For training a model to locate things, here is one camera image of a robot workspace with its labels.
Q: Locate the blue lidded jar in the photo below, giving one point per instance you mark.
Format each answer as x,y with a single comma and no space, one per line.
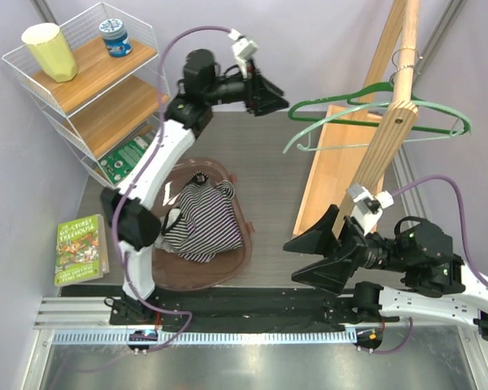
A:
115,37

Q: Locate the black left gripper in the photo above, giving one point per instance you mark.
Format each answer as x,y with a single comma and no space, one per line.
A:
256,88

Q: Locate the yellow faceted cup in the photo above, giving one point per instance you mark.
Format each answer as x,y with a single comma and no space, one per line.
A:
49,47

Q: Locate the black white striped top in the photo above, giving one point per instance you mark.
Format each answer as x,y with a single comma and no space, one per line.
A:
203,223

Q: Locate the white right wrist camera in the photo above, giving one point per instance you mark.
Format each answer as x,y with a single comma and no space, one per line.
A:
368,208

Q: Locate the wooden clothes rack stand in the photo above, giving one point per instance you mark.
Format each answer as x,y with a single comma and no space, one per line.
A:
361,149

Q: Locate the green book on shelf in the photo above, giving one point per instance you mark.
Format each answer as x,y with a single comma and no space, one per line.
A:
122,160

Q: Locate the green book on table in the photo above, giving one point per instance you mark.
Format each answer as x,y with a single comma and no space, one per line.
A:
81,251

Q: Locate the pink translucent basin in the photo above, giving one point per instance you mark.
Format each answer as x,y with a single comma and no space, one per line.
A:
175,273

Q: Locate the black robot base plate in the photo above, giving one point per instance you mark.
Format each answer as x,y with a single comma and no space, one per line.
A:
241,310

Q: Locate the white wire shelf unit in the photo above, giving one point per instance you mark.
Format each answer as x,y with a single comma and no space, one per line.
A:
110,99

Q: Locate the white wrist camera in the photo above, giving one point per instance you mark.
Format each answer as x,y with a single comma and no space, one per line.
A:
243,50
368,208

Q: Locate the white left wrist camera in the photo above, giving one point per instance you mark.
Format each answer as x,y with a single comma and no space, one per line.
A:
243,50

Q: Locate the bright green clothes hanger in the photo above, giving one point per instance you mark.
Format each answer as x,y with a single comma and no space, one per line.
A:
355,100

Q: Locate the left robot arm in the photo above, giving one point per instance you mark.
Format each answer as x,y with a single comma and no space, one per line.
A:
128,208

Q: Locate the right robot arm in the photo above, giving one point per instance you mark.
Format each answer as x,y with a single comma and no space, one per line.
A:
437,283

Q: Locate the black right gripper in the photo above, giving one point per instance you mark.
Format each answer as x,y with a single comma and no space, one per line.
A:
328,273

